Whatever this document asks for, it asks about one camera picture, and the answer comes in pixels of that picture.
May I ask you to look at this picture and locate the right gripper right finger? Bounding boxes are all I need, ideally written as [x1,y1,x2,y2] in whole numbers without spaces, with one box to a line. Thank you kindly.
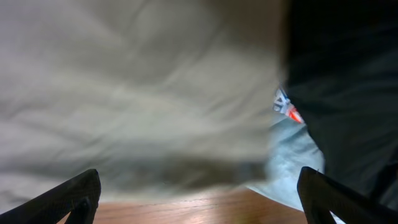
[297,167,397,224]

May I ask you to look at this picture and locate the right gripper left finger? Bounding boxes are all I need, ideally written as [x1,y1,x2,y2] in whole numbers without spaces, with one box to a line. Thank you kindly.
[1,169,101,224]

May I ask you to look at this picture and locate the khaki shorts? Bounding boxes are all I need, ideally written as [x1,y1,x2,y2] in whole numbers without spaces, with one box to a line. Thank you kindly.
[1,0,288,212]

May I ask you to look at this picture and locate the light blue garment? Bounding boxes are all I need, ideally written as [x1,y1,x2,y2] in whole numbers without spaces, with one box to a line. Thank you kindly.
[245,118,346,224]

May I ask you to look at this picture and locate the black printed t-shirt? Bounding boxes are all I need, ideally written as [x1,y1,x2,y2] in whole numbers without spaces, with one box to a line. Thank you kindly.
[281,0,397,210]

